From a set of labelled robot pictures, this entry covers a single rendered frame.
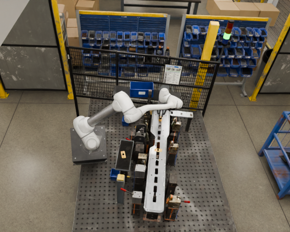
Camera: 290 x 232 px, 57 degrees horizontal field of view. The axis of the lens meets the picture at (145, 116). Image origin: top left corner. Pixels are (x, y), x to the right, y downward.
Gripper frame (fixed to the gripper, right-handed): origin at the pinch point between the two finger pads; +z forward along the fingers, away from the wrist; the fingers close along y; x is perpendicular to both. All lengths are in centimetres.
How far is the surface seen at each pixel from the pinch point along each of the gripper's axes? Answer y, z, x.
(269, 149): 177, 91, 45
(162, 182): 7, 6, -86
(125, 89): -49, 4, 49
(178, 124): 21.8, 3.0, -8.1
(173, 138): 17.8, 12.8, -21.9
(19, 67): -238, 43, 122
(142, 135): -18.4, -12.5, -44.4
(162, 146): 4.9, 6.4, -40.8
